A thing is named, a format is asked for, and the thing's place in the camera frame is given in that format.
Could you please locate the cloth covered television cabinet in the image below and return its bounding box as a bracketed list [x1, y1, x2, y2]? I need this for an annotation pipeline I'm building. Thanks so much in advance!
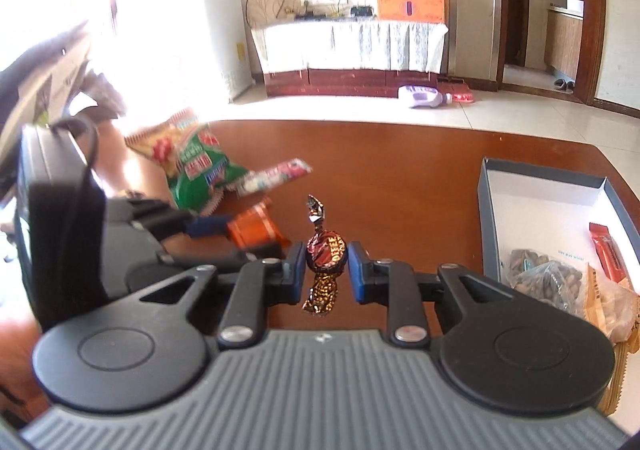
[249, 18, 451, 99]

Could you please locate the red snack bar packet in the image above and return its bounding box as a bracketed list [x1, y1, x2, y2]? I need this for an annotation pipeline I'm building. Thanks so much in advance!
[588, 222, 634, 289]

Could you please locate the orange snack packet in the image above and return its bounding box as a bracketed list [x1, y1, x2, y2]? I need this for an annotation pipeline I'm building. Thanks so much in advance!
[226, 199, 292, 251]

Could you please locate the grey cardboard box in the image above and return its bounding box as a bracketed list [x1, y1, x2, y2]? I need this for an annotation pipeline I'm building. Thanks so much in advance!
[477, 157, 640, 418]

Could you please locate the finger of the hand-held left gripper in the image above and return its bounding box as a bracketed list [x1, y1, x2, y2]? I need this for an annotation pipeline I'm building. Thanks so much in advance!
[159, 244, 282, 277]
[131, 202, 232, 241]

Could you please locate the wooden kitchen cabinet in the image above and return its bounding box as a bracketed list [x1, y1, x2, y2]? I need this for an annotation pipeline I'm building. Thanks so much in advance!
[543, 0, 586, 81]

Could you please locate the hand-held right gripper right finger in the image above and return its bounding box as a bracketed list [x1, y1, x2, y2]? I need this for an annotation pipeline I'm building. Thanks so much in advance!
[347, 241, 516, 347]

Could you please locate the brown chocolate candy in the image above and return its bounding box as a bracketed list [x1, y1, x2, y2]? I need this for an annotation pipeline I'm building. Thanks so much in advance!
[301, 194, 348, 315]

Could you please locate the pink candy strip packet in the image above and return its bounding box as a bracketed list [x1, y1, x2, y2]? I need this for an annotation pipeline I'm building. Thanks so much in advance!
[234, 158, 314, 197]

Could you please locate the purple white detergent bottle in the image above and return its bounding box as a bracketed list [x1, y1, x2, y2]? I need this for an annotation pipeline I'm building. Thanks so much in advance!
[397, 84, 454, 110]

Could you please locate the green snack bag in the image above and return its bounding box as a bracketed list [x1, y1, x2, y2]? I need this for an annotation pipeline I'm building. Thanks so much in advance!
[124, 108, 249, 211]

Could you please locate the clear bag of nuts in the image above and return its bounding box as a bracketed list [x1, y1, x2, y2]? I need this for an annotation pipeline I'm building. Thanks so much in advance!
[507, 247, 587, 317]

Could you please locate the gold snack packet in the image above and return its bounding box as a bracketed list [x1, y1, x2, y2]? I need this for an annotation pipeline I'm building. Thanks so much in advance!
[581, 264, 640, 417]

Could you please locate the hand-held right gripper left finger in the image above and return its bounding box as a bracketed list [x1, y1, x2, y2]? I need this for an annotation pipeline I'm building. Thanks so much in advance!
[140, 241, 307, 348]

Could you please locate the white chest freezer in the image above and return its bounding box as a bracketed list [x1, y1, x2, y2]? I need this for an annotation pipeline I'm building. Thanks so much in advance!
[172, 0, 257, 104]

